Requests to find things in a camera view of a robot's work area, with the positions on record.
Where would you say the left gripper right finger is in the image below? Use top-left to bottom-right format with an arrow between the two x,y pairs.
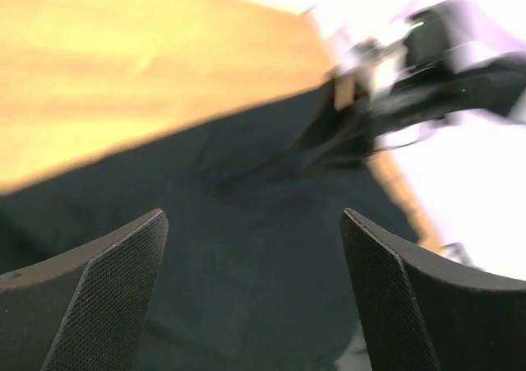
340,209 -> 525,370

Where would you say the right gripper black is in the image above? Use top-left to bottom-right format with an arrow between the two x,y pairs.
287,74 -> 379,174

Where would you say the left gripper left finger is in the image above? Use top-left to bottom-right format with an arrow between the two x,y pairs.
1,209 -> 168,371

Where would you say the black t shirt blue logo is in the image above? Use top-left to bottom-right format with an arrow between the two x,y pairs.
1,90 -> 418,370

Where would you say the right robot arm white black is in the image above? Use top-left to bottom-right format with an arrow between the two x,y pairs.
291,1 -> 525,174

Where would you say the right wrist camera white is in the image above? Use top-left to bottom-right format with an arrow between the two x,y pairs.
335,38 -> 407,111

